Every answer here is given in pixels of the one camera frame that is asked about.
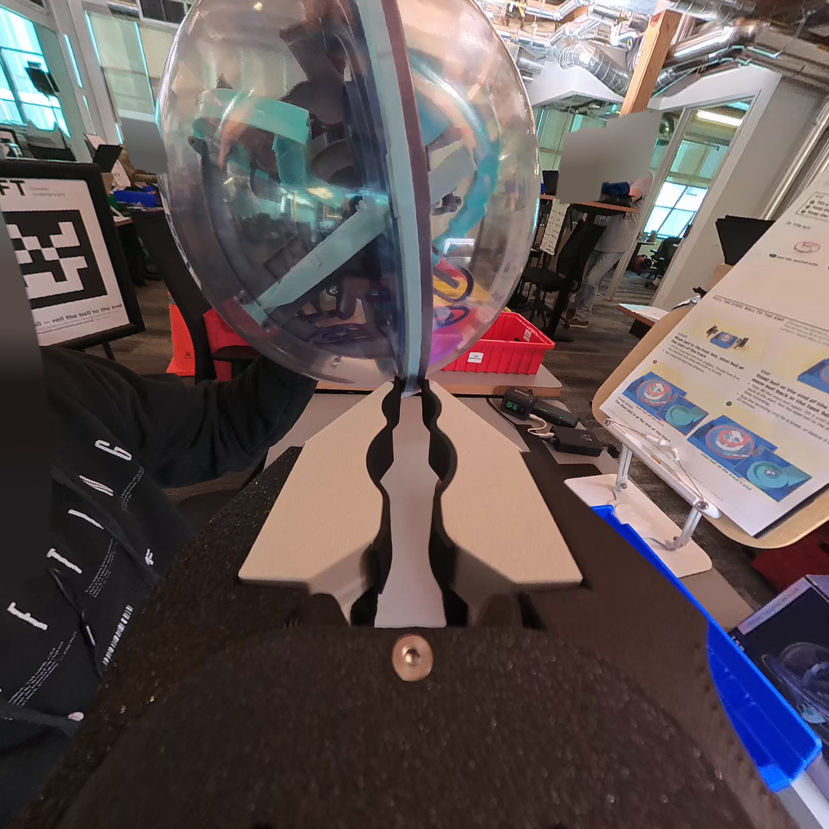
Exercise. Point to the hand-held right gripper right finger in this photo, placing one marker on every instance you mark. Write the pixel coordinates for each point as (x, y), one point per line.
(512, 518)

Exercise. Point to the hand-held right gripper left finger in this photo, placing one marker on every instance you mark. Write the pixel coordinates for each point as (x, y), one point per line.
(317, 518)

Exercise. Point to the blue plastic bin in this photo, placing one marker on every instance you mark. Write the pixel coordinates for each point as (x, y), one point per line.
(738, 700)

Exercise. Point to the clear plastic maze ball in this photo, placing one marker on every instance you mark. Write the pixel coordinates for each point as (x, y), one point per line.
(324, 181)

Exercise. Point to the person's left forearm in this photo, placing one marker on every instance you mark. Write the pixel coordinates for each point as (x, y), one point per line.
(194, 415)

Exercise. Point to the black digital timer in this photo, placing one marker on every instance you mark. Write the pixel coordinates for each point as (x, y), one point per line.
(525, 404)

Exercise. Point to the red plastic bin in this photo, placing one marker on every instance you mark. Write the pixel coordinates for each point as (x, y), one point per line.
(499, 347)

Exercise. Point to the black backpack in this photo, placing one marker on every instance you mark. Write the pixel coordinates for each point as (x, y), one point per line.
(65, 583)

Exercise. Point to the wooden instruction board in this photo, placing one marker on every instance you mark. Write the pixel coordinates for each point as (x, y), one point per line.
(738, 376)

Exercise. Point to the dark blue cardboard box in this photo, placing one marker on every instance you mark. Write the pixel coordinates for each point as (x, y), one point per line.
(790, 661)

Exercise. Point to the black-framed marker sign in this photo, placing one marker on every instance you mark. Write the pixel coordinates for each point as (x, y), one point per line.
(65, 253)

